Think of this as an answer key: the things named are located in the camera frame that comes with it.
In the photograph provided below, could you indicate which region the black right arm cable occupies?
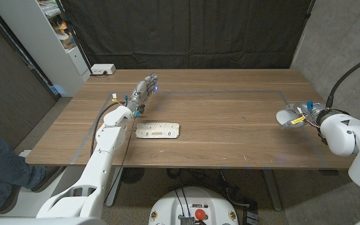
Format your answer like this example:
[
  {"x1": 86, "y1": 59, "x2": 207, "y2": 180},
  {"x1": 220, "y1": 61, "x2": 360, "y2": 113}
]
[{"x1": 324, "y1": 52, "x2": 360, "y2": 109}]

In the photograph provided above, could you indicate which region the white round jar lid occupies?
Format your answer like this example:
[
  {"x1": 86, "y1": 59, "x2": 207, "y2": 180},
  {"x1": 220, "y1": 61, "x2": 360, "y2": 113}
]
[{"x1": 276, "y1": 109, "x2": 298, "y2": 126}]

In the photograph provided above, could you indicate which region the white shelf cabinet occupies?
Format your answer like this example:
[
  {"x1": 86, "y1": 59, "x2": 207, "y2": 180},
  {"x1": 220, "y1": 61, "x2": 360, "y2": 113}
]
[{"x1": 0, "y1": 0, "x2": 91, "y2": 98}]

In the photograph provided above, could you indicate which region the black floor cable bundle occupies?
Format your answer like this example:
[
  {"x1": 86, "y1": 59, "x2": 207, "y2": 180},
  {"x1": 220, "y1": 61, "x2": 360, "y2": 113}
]
[{"x1": 166, "y1": 168, "x2": 258, "y2": 209}]

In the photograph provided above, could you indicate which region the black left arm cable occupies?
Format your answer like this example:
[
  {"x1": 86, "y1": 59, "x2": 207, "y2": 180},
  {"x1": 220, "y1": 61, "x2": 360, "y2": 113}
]
[{"x1": 91, "y1": 100, "x2": 128, "y2": 157}]

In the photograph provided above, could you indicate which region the yellow toy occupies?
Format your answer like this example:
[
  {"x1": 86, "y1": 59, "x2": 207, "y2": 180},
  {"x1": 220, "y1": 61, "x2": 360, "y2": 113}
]
[{"x1": 54, "y1": 21, "x2": 69, "y2": 36}]

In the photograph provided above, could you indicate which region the white power outlet box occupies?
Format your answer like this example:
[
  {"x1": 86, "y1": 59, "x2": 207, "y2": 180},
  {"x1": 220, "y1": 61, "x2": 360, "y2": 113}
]
[{"x1": 91, "y1": 63, "x2": 117, "y2": 76}]

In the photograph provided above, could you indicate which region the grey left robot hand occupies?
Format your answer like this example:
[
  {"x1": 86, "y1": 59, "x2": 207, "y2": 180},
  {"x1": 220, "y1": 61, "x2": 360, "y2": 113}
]
[{"x1": 126, "y1": 72, "x2": 159, "y2": 118}]

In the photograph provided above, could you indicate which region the black round floor base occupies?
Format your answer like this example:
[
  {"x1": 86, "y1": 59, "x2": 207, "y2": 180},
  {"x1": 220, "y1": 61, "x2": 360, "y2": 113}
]
[{"x1": 120, "y1": 167, "x2": 146, "y2": 185}]

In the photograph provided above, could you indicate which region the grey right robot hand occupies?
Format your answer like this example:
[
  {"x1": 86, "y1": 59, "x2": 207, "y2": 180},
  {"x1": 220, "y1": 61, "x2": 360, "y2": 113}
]
[{"x1": 275, "y1": 101, "x2": 326, "y2": 131}]

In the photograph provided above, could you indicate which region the person leg in jeans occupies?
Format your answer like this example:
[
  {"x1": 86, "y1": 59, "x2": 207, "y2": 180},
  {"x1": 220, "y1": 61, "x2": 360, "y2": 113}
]
[{"x1": 0, "y1": 124, "x2": 48, "y2": 211}]

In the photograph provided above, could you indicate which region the brown shoe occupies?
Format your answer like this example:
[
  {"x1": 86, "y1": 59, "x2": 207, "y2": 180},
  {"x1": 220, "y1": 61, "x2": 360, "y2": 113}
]
[
  {"x1": 31, "y1": 166, "x2": 63, "y2": 193},
  {"x1": 0, "y1": 184, "x2": 21, "y2": 215}
]

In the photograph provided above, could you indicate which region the grey table leg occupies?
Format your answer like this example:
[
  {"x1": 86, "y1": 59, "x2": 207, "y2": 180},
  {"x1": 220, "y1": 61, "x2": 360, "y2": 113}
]
[
  {"x1": 261, "y1": 169, "x2": 283, "y2": 212},
  {"x1": 106, "y1": 167, "x2": 125, "y2": 208}
]

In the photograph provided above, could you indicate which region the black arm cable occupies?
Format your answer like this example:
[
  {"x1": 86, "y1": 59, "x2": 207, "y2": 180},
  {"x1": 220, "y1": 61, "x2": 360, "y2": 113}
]
[
  {"x1": 324, "y1": 52, "x2": 360, "y2": 109},
  {"x1": 91, "y1": 100, "x2": 128, "y2": 157}
]

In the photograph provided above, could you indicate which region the black backdrop curtain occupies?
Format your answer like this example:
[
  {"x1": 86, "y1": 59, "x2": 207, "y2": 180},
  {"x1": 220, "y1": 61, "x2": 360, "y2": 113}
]
[{"x1": 59, "y1": 0, "x2": 315, "y2": 70}]

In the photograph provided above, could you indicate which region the white robot torso base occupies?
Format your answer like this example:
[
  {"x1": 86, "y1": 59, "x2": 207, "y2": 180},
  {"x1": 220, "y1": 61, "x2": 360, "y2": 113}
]
[{"x1": 148, "y1": 186, "x2": 239, "y2": 225}]

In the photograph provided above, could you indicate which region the white floor platform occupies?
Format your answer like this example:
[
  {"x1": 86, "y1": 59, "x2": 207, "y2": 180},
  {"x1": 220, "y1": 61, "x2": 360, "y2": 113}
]
[{"x1": 0, "y1": 149, "x2": 86, "y2": 218}]

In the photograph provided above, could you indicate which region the black backdrop stand pole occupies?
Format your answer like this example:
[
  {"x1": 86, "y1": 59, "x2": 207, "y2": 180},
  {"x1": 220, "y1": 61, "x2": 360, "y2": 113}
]
[{"x1": 54, "y1": 0, "x2": 93, "y2": 75}]

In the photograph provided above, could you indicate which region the cardboard box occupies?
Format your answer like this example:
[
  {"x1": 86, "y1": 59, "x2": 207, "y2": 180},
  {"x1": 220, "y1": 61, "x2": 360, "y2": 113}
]
[{"x1": 61, "y1": 33, "x2": 78, "y2": 49}]

